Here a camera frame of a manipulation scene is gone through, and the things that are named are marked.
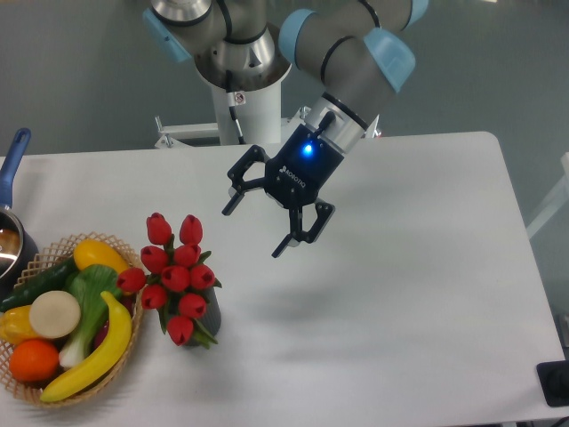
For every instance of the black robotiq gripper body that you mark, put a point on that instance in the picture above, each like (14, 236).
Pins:
(294, 176)

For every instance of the red tulip bouquet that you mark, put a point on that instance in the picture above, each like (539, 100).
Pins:
(173, 276)

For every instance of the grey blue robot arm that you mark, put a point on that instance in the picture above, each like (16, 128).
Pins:
(355, 53)

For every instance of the dark grey ribbed vase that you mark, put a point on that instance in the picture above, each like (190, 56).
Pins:
(206, 327)

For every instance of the woven wicker basket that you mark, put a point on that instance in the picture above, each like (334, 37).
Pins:
(50, 256)

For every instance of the yellow lemon squash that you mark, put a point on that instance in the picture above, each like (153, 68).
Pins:
(91, 252)

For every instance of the green bok choy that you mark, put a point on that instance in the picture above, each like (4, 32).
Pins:
(86, 286)

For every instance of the yellow banana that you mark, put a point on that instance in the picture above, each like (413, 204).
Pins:
(104, 358)

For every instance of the green cucumber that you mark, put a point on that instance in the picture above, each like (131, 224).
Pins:
(52, 279)

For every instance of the black device at edge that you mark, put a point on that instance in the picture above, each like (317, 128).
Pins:
(553, 378)

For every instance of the yellow bell pepper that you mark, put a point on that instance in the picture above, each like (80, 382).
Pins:
(16, 327)

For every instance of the orange fruit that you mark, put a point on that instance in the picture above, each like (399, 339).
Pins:
(34, 361)

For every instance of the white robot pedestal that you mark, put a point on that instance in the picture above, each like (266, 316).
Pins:
(253, 117)

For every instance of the white table clamp bracket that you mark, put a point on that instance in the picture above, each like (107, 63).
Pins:
(376, 131)

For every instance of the white frame at right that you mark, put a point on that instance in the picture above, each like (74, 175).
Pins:
(556, 198)

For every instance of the blue handled saucepan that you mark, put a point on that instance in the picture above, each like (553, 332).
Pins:
(18, 248)

